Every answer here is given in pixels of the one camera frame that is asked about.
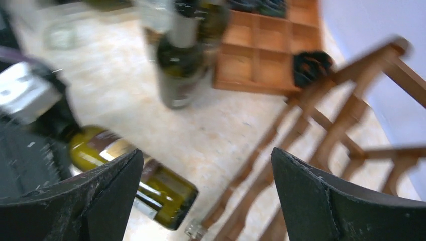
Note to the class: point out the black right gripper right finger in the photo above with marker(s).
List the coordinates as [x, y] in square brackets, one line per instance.
[318, 205]

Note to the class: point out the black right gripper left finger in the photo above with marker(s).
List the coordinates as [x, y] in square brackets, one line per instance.
[90, 206]

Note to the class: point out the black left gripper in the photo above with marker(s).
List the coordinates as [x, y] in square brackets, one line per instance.
[31, 157]

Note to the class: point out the green wine bottle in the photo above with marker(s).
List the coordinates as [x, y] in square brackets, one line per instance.
[160, 193]

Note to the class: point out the wooden wine rack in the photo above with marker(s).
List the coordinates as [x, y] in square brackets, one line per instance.
[386, 59]

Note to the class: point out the dark wine bottle front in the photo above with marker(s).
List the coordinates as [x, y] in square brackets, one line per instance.
[179, 56]

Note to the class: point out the dark wine bottle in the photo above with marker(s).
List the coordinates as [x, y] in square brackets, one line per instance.
[179, 56]
[214, 19]

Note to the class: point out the small clear glass bottle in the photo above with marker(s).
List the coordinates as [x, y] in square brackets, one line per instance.
[66, 32]

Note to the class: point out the standing clear bottle black cap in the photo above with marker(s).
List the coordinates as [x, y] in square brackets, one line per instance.
[155, 19]

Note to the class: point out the standing dark wine bottle back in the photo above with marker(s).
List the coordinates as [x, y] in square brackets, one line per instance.
[214, 19]

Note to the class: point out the black rolled item right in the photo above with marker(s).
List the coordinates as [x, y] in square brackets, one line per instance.
[308, 67]

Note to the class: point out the orange wooden compartment tray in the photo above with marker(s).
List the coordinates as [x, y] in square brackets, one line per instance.
[256, 54]

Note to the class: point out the black rolled item in tray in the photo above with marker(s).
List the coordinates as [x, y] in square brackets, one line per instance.
[271, 8]

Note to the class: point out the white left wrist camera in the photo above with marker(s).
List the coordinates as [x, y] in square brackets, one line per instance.
[26, 96]

